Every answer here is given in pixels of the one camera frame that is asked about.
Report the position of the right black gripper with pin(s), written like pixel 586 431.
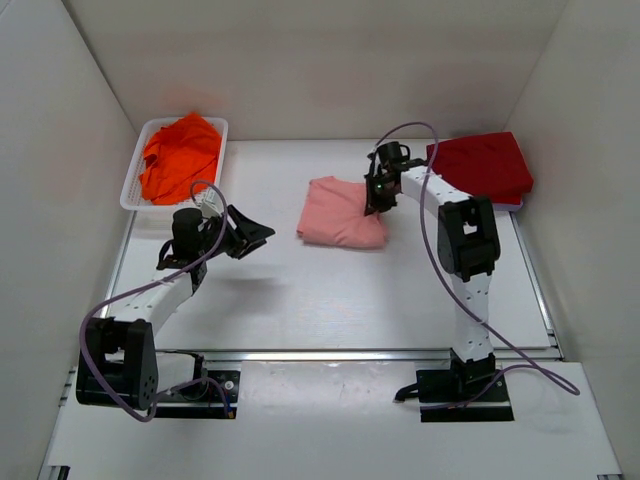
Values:
pixel 375 205

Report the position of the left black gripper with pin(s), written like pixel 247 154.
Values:
pixel 248 231

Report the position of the pink polo shirt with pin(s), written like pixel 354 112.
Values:
pixel 333 215

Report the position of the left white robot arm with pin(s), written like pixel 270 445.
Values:
pixel 118 365

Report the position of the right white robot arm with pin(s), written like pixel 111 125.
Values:
pixel 467 248

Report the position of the orange t shirt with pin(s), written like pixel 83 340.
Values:
pixel 176 156

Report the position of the white plastic basket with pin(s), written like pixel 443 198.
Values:
pixel 130 198

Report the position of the folded red t shirt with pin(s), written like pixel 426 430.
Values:
pixel 489 165

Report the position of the white tray under red shirt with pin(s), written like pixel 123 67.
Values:
pixel 508 207

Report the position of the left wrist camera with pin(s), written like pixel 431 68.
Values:
pixel 210 203

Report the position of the aluminium table rail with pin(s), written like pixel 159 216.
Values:
pixel 321 355

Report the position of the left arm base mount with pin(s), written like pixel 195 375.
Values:
pixel 194 387

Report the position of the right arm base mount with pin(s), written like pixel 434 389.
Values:
pixel 465 392

